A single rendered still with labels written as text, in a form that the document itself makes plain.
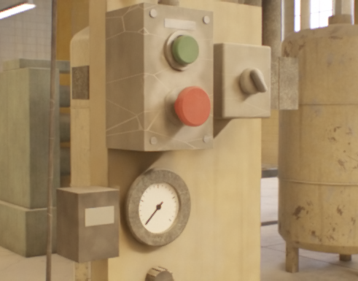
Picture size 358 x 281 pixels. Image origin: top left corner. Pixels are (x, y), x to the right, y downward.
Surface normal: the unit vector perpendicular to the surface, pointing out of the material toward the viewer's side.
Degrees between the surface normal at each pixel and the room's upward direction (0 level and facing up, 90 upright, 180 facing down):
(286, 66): 90
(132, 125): 90
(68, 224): 90
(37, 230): 90
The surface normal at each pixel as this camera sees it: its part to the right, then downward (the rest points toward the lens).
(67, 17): -0.80, 0.03
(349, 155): -0.06, 0.04
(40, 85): 0.60, 0.04
